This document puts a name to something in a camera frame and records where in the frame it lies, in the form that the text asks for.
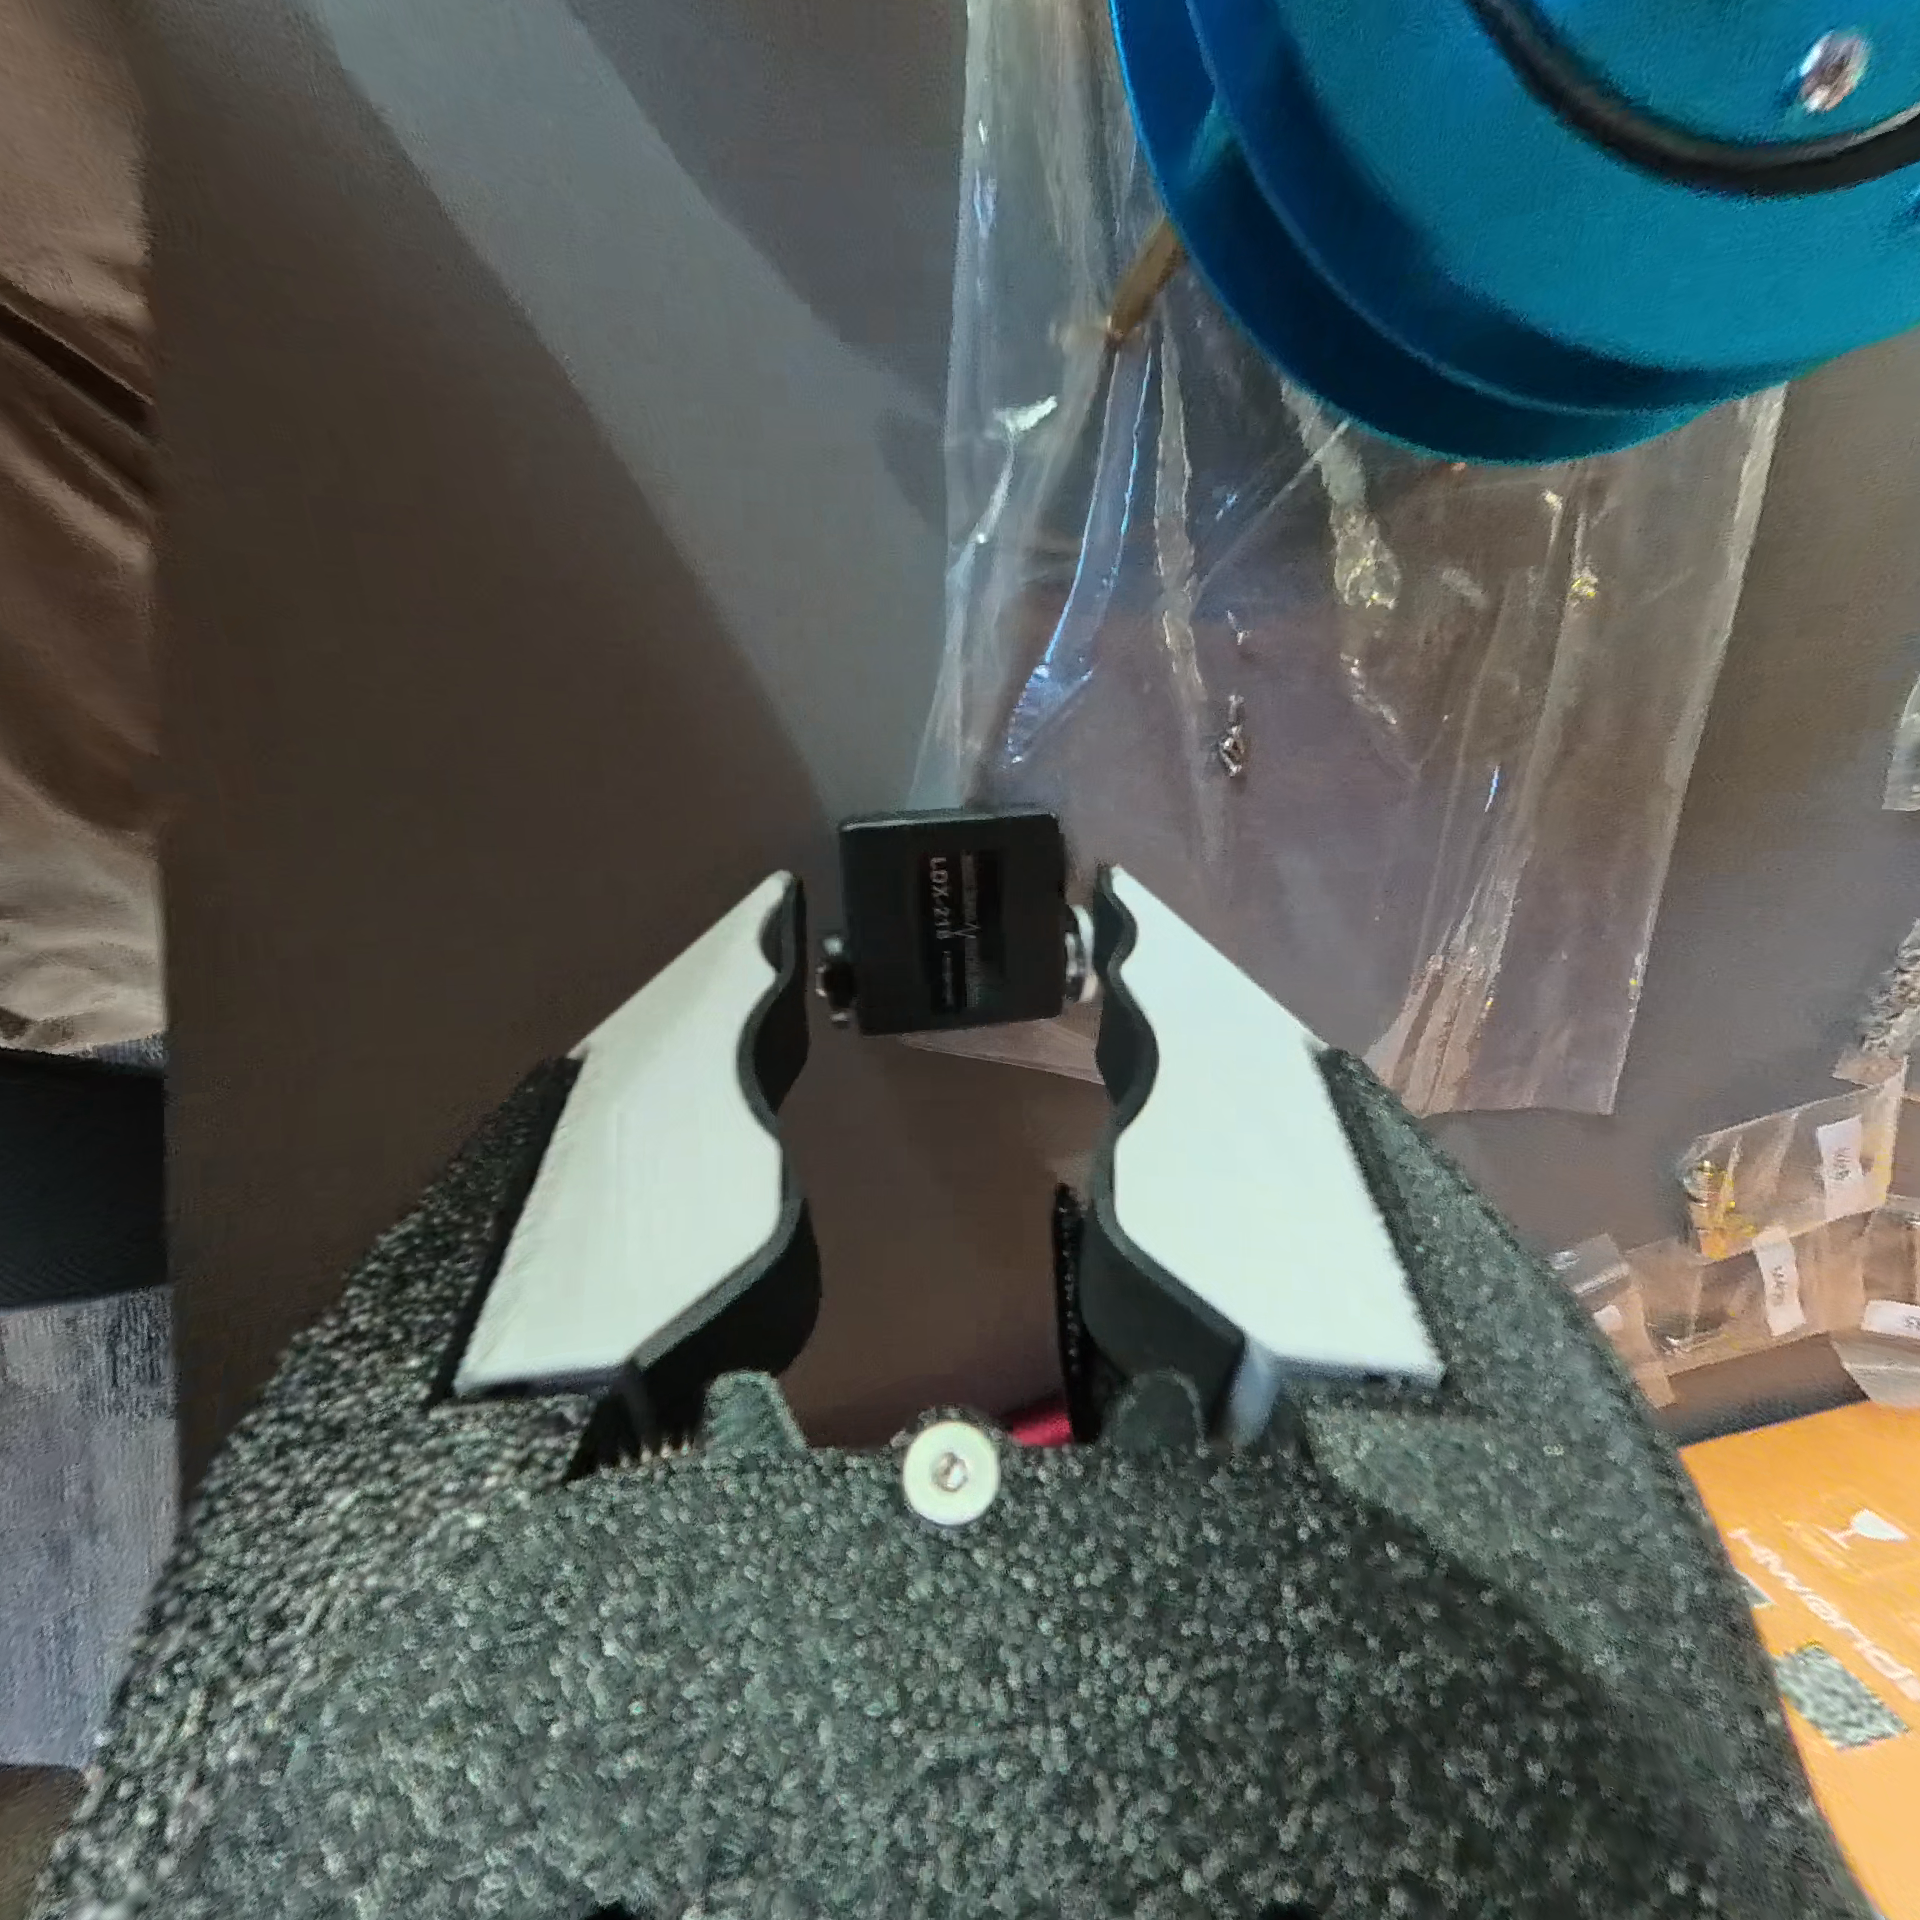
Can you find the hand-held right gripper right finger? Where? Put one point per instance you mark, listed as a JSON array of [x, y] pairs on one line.
[[1273, 1200]]

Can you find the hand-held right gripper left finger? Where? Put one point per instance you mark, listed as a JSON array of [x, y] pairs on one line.
[[645, 1200]]

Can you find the black servo motor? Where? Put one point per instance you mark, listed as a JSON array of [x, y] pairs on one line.
[[944, 921]]

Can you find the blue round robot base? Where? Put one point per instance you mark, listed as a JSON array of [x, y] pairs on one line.
[[1501, 226]]

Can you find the dark grey desk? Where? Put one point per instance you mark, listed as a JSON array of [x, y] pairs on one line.
[[451, 598]]

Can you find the pile of small screw bags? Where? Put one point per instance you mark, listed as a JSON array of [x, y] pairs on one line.
[[1771, 1244]]

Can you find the large clear plastic bag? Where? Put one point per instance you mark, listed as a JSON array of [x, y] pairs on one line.
[[1423, 719]]

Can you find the orange cardboard box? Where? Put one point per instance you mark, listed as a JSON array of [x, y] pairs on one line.
[[1828, 1576]]

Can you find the person's beige jacket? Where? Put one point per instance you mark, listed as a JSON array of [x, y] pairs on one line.
[[58, 598]]

